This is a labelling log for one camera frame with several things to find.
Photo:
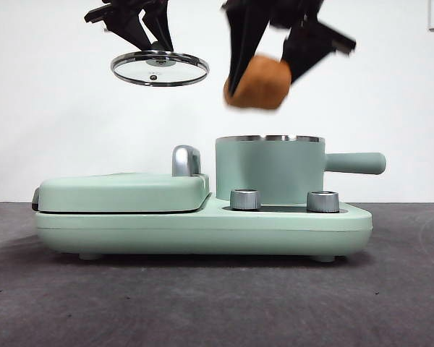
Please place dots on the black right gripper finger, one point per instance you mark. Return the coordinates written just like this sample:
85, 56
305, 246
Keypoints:
244, 47
305, 54

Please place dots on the silver control knob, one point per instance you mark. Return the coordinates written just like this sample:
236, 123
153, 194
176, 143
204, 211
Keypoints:
322, 201
244, 199

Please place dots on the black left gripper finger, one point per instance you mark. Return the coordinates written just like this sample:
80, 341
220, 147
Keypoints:
161, 27
135, 30

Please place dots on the mint green griddle cover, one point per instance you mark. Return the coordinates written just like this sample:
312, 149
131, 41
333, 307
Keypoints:
119, 193

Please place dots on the brown potato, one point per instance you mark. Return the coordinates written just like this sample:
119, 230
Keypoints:
264, 81

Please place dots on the mint green breakfast machine base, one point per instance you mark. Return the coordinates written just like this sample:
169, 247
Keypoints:
202, 231

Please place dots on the glass lid with green knob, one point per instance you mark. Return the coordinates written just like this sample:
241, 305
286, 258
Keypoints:
159, 70

